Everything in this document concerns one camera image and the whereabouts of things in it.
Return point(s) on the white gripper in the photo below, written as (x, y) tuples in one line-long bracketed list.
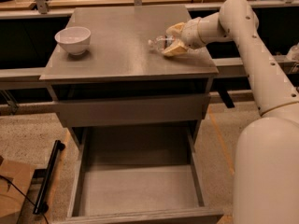
[(191, 34)]

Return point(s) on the clear plastic water bottle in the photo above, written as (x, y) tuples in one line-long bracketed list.
[(161, 42)]

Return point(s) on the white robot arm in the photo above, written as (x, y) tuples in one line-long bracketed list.
[(266, 180)]

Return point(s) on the open grey middle drawer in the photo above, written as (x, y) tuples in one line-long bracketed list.
[(142, 174)]

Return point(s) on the white ceramic bowl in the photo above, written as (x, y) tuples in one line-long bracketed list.
[(74, 40)]

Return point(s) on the brown cardboard box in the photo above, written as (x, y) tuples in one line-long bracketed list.
[(15, 182)]

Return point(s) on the black bar left floor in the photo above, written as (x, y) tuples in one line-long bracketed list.
[(40, 206)]

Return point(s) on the grey metal rail shelf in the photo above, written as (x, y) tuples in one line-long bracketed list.
[(28, 78)]

